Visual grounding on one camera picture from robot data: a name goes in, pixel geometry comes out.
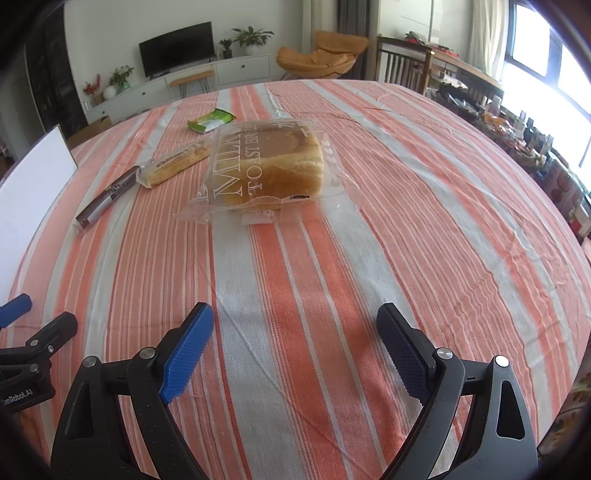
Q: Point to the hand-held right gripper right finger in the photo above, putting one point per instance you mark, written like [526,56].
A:
[406,357]

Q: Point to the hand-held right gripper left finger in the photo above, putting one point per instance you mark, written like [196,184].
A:
[184,355]

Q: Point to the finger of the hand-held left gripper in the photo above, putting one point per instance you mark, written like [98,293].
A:
[55,330]
[14,308]

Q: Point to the white cardboard box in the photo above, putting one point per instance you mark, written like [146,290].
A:
[32,198]

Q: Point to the silver brown snack bar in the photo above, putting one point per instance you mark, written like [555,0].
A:
[106,199]

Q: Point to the long yellow bread packet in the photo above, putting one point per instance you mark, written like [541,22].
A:
[175,162]

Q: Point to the toast bread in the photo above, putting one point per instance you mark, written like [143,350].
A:
[270,170]

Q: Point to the green cracker packet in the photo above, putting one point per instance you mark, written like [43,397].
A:
[210,121]

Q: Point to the orange striped tablecloth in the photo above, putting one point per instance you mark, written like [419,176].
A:
[369,258]

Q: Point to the floral patterned cloth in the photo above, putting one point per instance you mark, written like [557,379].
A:
[568,424]

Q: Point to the brown cardboard box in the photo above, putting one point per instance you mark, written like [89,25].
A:
[90,131]

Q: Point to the red flowers in vase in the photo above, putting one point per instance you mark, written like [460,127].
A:
[92,88]

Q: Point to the dark display cabinet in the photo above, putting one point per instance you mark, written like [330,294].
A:
[57,78]

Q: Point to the round white vase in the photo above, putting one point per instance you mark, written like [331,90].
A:
[109,93]

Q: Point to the leafy plant in glass vase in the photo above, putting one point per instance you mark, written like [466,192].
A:
[121,77]

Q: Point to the small wooden bench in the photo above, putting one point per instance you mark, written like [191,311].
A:
[191,78]

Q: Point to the dark wooden slatted chair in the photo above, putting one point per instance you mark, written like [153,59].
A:
[399,67]

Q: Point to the white television cabinet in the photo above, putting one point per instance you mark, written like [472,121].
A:
[240,69]

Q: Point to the wooden side desk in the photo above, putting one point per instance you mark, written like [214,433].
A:
[466,69]

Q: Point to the black television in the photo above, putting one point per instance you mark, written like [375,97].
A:
[178,48]

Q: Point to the small plant in dark pot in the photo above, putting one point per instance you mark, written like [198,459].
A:
[226,48]

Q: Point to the orange lounge chair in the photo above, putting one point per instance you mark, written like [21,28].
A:
[323,57]

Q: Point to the large window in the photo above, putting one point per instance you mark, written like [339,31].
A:
[549,69]

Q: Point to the large green potted plant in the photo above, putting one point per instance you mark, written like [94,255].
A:
[251,39]

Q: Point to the grey curtain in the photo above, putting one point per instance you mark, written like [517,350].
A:
[353,16]

